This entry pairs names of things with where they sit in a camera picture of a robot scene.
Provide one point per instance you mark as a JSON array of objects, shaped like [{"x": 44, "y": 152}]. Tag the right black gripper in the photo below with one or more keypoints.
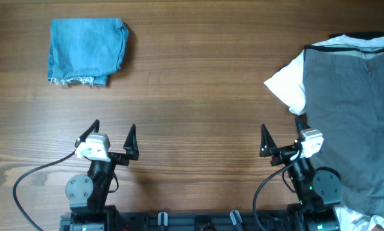
[{"x": 268, "y": 147}]

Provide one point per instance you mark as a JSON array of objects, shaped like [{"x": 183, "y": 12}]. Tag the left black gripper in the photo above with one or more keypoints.
[{"x": 131, "y": 149}]

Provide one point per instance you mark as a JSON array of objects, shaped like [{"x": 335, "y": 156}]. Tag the grey shorts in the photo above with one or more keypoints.
[{"x": 344, "y": 89}]

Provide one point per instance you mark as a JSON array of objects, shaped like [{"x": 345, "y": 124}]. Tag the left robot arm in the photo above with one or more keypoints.
[{"x": 88, "y": 193}]

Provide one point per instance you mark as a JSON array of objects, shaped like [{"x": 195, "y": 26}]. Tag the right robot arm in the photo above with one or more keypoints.
[{"x": 317, "y": 189}]

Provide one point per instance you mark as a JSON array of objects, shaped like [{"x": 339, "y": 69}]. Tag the white shirt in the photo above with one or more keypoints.
[{"x": 287, "y": 83}]

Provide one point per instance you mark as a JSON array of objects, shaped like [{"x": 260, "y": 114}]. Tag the folded blue denim shorts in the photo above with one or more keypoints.
[{"x": 86, "y": 50}]

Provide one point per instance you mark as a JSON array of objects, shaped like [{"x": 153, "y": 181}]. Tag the black garment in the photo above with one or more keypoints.
[{"x": 364, "y": 35}]

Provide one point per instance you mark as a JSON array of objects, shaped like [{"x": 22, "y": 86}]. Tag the black mounting rail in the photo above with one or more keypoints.
[{"x": 162, "y": 221}]

